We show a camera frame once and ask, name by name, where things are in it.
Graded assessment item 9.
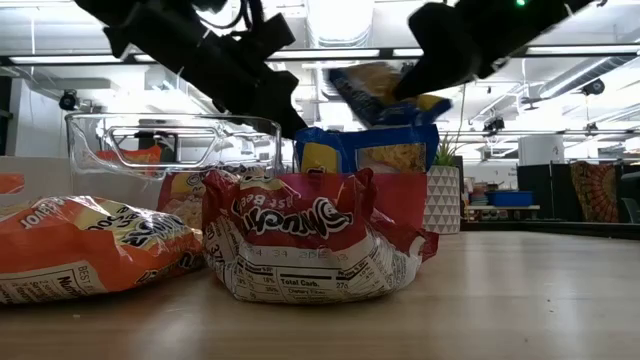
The clear plastic container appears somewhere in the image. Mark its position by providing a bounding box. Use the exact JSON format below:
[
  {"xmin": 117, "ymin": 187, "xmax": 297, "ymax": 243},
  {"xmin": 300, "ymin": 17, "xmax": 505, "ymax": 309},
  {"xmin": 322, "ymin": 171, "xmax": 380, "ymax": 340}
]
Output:
[{"xmin": 64, "ymin": 112, "xmax": 284, "ymax": 211}]

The white box unit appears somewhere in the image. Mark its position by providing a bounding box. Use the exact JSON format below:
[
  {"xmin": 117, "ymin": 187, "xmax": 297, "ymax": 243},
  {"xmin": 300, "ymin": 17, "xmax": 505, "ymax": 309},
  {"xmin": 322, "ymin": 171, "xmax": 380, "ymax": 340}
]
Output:
[{"xmin": 517, "ymin": 133, "xmax": 566, "ymax": 166}]

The patterned orange cloth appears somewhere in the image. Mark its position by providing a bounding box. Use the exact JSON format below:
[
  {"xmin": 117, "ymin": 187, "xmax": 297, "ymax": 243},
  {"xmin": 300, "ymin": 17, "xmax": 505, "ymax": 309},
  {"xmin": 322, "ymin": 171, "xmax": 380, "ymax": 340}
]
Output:
[{"xmin": 569, "ymin": 159, "xmax": 621, "ymax": 224}]

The red Maruchan noodle pack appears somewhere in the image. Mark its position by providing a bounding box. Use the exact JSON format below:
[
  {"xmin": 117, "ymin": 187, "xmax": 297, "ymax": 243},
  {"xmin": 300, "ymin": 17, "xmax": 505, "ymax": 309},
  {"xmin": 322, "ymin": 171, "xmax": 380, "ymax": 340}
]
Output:
[
  {"xmin": 201, "ymin": 168, "xmax": 441, "ymax": 306},
  {"xmin": 156, "ymin": 171, "xmax": 214, "ymax": 229}
]

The green succulent plant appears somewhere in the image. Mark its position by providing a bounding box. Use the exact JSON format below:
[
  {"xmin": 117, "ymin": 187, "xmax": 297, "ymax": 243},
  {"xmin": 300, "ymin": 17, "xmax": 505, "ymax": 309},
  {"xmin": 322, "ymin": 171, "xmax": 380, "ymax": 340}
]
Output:
[{"xmin": 432, "ymin": 133, "xmax": 469, "ymax": 169}]

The black cabinet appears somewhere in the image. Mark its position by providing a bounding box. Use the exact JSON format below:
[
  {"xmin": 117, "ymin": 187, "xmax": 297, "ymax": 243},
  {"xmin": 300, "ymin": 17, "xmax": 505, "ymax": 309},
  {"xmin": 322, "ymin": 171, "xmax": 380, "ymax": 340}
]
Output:
[{"xmin": 516, "ymin": 163, "xmax": 574, "ymax": 221}]

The pink plastic container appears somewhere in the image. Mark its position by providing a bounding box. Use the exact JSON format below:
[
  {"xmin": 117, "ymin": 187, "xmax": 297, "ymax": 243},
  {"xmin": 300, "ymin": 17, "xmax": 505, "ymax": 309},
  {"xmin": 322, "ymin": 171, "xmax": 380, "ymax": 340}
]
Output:
[{"xmin": 277, "ymin": 169, "xmax": 430, "ymax": 231}]

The blue storage bin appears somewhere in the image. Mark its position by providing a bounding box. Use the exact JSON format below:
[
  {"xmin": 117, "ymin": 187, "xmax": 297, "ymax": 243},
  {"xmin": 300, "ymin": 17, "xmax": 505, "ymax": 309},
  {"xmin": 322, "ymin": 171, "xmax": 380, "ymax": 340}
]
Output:
[{"xmin": 485, "ymin": 189, "xmax": 536, "ymax": 209}]

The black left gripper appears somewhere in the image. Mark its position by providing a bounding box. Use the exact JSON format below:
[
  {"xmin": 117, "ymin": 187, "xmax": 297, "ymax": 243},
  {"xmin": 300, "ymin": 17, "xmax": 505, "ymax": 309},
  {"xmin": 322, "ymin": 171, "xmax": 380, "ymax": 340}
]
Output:
[{"xmin": 102, "ymin": 2, "xmax": 309, "ymax": 140}]

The white patterned plant pot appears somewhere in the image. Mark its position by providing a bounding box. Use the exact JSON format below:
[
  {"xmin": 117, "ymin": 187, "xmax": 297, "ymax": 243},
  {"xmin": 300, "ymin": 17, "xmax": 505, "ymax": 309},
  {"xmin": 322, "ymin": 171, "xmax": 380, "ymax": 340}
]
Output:
[{"xmin": 422, "ymin": 164, "xmax": 462, "ymax": 236}]

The silver ventilation duct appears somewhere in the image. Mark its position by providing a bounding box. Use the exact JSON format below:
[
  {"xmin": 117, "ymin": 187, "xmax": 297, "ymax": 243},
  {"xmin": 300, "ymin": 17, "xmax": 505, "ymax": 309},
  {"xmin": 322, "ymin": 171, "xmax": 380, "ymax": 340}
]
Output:
[{"xmin": 537, "ymin": 54, "xmax": 640, "ymax": 101}]

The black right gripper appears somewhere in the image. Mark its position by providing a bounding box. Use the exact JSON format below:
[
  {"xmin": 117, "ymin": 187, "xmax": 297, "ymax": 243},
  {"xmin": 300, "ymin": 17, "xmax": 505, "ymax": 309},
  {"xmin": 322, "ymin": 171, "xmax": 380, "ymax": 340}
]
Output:
[{"xmin": 394, "ymin": 0, "xmax": 594, "ymax": 99}]

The blue Maruchan noodle pack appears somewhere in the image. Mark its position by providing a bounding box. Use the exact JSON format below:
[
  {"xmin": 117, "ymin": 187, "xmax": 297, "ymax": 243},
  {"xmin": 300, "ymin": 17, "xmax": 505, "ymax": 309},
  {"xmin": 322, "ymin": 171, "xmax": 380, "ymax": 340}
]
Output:
[
  {"xmin": 327, "ymin": 61, "xmax": 454, "ymax": 127},
  {"xmin": 293, "ymin": 123, "xmax": 441, "ymax": 175}
]

